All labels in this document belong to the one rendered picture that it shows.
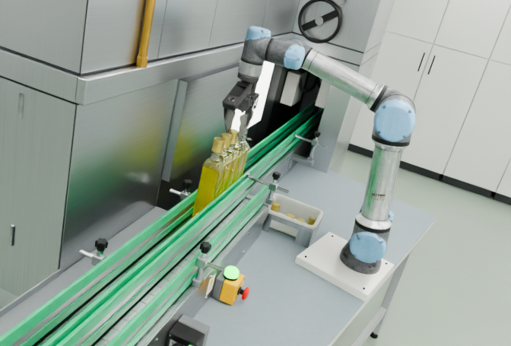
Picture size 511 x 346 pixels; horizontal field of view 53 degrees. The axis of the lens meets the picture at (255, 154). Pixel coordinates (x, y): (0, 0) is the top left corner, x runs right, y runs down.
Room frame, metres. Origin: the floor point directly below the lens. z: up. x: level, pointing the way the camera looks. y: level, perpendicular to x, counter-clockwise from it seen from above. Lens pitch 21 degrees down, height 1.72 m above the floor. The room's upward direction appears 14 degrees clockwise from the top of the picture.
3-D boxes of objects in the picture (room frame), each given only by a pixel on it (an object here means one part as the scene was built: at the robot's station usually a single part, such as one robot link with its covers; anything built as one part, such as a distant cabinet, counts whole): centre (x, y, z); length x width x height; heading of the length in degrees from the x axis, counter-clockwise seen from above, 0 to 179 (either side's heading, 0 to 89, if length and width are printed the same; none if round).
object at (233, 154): (1.62, 0.09, 0.99); 0.06 x 0.06 x 0.21; 74
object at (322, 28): (2.55, -0.15, 1.49); 0.21 x 0.05 x 0.21; 75
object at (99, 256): (1.05, 0.33, 0.94); 0.07 x 0.04 x 0.13; 75
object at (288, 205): (1.81, -0.20, 0.80); 0.22 x 0.17 x 0.09; 75
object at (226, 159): (1.57, 0.11, 0.99); 0.06 x 0.06 x 0.21; 74
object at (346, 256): (1.65, -0.47, 0.83); 0.15 x 0.15 x 0.10
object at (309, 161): (2.34, -0.24, 0.90); 0.17 x 0.05 x 0.23; 75
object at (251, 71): (1.64, 0.09, 1.37); 0.08 x 0.08 x 0.05
